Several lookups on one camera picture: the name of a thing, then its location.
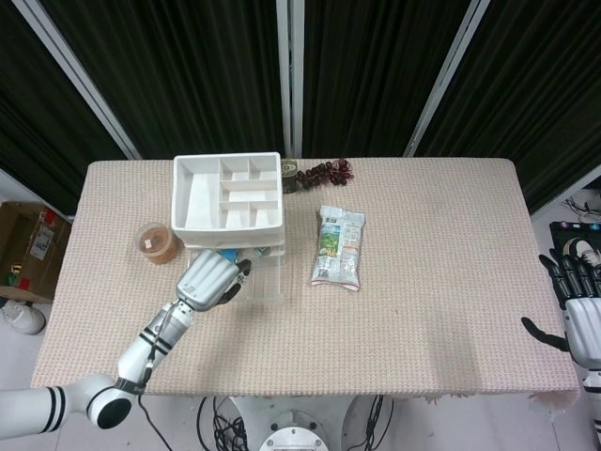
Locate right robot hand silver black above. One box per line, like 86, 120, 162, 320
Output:
520, 248, 601, 368

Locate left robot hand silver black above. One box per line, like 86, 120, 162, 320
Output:
174, 248, 254, 313

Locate clear plastic drawer box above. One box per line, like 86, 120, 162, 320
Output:
186, 243, 286, 303

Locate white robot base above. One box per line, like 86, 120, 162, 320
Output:
229, 394, 367, 451

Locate white plastic drawer cabinet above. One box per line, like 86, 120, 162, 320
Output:
171, 150, 287, 249

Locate clear jar of rubber bands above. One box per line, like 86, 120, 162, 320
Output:
135, 224, 180, 266

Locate black and white sneaker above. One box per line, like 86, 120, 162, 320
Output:
562, 237, 601, 272

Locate olive green tin can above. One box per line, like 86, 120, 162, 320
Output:
280, 159, 301, 194

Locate white snack bag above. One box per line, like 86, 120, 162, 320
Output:
309, 204, 366, 292

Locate dark red grape bunch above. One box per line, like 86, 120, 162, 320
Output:
296, 158, 354, 192

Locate beige checked tablecloth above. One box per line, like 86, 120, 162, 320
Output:
30, 157, 581, 408

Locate brown cardboard box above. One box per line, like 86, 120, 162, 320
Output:
0, 200, 73, 304

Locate black curtain panel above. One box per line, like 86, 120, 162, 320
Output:
0, 0, 129, 215
302, 0, 467, 160
39, 0, 293, 160
415, 0, 601, 213

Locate black floor cables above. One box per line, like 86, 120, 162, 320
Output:
195, 397, 250, 451
363, 396, 396, 451
562, 193, 601, 223

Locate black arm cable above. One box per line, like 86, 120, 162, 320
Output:
137, 393, 176, 451

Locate white partition post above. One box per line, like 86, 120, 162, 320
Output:
275, 0, 306, 159
11, 0, 143, 161
406, 0, 492, 159

